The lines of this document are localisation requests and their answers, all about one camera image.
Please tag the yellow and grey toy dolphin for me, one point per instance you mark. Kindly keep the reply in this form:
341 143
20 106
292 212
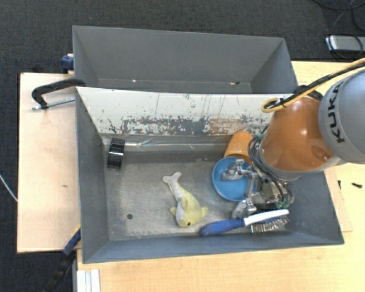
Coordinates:
190 208

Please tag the blue bowl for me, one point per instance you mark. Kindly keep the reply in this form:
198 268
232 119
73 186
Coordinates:
223 190

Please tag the pale wood board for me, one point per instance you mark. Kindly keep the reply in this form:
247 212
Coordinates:
45 163

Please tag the orange cup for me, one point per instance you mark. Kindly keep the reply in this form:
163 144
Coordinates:
238 144

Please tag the black tape roll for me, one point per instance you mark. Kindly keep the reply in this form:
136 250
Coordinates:
115 154

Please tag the grey metal bin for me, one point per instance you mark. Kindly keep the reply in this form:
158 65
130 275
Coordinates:
146 205

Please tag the blue and white brush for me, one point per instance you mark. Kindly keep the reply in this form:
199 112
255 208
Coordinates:
222 225

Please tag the small black screw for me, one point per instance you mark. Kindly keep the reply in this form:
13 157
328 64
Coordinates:
357 185

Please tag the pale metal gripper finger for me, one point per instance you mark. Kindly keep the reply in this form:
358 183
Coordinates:
238 169
244 210

